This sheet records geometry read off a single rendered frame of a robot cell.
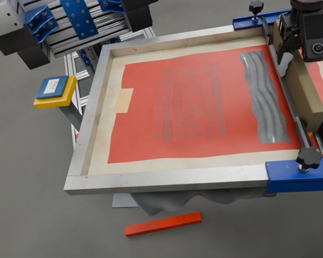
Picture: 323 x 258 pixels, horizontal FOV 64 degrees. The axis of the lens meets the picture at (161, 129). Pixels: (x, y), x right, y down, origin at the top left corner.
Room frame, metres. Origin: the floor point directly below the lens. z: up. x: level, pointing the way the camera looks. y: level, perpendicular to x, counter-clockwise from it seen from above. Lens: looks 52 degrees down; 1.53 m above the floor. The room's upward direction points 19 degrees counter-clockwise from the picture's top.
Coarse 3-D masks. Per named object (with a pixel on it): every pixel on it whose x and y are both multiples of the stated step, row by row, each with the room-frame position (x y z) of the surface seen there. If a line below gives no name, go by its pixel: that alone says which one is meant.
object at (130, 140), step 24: (240, 96) 0.47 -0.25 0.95; (120, 120) 0.53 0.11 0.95; (144, 120) 0.50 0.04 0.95; (240, 120) 0.39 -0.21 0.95; (288, 120) 0.34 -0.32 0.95; (120, 144) 0.44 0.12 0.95; (144, 144) 0.41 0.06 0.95; (168, 144) 0.39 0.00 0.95; (192, 144) 0.36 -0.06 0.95; (216, 144) 0.34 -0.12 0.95; (240, 144) 0.32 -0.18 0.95; (264, 144) 0.30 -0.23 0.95; (288, 144) 0.28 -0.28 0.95; (312, 144) 0.26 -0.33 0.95
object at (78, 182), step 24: (120, 48) 0.84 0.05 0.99; (144, 48) 0.81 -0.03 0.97; (168, 48) 0.79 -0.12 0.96; (96, 72) 0.75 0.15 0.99; (96, 96) 0.63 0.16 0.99; (96, 120) 0.54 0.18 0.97; (72, 168) 0.39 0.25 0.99; (216, 168) 0.26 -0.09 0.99; (240, 168) 0.24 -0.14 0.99; (264, 168) 0.22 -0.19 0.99; (72, 192) 0.33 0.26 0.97; (96, 192) 0.31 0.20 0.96; (120, 192) 0.30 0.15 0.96
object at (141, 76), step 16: (240, 48) 0.67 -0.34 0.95; (256, 48) 0.64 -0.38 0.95; (128, 64) 0.78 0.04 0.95; (144, 64) 0.75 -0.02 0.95; (160, 64) 0.72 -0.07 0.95; (176, 64) 0.69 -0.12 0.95; (192, 64) 0.67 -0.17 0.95; (224, 64) 0.62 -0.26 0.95; (240, 64) 0.59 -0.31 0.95; (272, 64) 0.55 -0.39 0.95; (128, 80) 0.69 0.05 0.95; (144, 80) 0.67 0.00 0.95; (224, 80) 0.55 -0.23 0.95; (240, 80) 0.53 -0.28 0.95; (272, 80) 0.49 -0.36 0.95; (320, 80) 0.43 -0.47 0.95; (144, 96) 0.59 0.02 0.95
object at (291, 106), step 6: (270, 48) 0.58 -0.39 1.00; (276, 60) 0.52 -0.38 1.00; (276, 66) 0.50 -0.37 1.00; (282, 78) 0.45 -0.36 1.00; (282, 84) 0.43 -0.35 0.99; (288, 90) 0.40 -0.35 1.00; (288, 96) 0.38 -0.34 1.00; (288, 102) 0.37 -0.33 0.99; (294, 108) 0.34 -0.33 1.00; (294, 114) 0.33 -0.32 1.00; (294, 120) 0.31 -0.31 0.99
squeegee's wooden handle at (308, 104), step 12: (276, 24) 0.60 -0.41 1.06; (276, 36) 0.57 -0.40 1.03; (276, 48) 0.55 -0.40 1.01; (300, 60) 0.43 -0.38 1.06; (288, 72) 0.44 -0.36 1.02; (300, 72) 0.39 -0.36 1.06; (288, 84) 0.42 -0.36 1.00; (300, 84) 0.36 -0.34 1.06; (312, 84) 0.35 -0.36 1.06; (300, 96) 0.34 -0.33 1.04; (312, 96) 0.32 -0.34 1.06; (300, 108) 0.33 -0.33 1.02; (312, 108) 0.29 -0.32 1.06; (312, 120) 0.27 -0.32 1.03
